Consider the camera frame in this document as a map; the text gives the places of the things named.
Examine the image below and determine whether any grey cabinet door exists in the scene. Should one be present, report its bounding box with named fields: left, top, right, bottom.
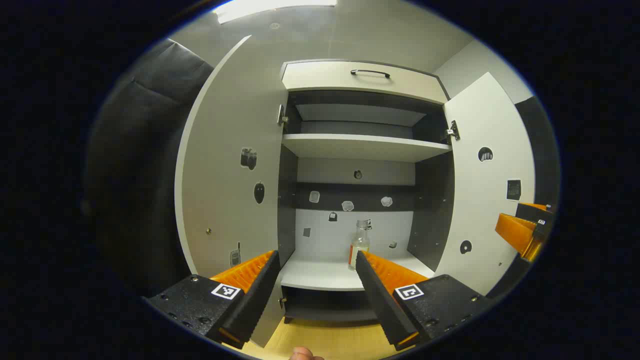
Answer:
left=174, top=35, right=291, bottom=348
left=434, top=72, right=537, bottom=297

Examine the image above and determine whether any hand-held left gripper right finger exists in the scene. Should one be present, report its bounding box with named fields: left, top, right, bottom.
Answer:
left=355, top=250, right=493, bottom=352

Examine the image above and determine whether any grey cabinet shelf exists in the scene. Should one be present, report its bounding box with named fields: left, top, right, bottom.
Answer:
left=281, top=133, right=453, bottom=163

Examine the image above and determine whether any grey cabinet drawer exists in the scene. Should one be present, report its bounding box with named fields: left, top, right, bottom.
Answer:
left=281, top=61, right=448, bottom=105

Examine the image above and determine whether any clear glass bottle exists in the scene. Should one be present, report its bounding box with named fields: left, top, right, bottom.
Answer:
left=348, top=218, right=373, bottom=272

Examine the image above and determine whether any grey cabinet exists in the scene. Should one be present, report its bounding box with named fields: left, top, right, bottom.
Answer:
left=277, top=59, right=456, bottom=325

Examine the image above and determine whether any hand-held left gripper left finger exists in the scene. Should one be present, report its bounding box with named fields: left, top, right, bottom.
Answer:
left=142, top=250, right=282, bottom=350

